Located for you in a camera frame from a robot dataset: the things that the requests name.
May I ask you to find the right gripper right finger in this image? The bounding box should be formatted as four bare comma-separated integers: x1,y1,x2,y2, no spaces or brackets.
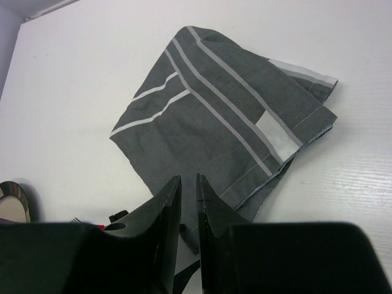
196,175,391,293

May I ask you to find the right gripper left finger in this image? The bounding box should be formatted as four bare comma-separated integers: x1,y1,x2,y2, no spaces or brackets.
1,176,181,293

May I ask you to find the grey striped cloth napkin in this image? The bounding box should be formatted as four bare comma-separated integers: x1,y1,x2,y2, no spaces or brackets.
110,26,337,253

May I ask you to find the black rimmed dinner plate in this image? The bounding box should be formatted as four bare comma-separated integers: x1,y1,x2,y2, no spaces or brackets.
1,181,31,225

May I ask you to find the blue metal fork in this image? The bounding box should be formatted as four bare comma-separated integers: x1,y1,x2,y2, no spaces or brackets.
70,217,82,224

